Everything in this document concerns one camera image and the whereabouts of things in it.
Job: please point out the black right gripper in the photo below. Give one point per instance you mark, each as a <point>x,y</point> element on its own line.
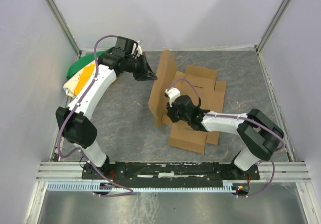
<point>174,113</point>

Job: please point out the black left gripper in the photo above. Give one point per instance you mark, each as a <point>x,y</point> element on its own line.
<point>140,67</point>

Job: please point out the brown cardboard box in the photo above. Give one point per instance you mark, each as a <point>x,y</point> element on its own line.
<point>195,82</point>

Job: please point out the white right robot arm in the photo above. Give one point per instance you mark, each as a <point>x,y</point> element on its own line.
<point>259,133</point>

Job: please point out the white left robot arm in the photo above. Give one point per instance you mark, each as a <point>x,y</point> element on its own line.
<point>74,121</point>

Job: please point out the green yellow white cloth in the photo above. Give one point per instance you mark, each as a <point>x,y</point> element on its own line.
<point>78,75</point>

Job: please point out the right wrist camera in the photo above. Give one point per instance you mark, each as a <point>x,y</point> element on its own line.
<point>172,94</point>

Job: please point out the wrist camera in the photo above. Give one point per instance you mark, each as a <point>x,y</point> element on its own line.
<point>172,94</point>
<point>127,47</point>

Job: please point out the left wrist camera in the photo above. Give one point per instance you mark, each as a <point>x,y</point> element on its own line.
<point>127,47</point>

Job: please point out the light blue slotted cable duct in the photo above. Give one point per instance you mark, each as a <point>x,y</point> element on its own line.
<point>101,187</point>

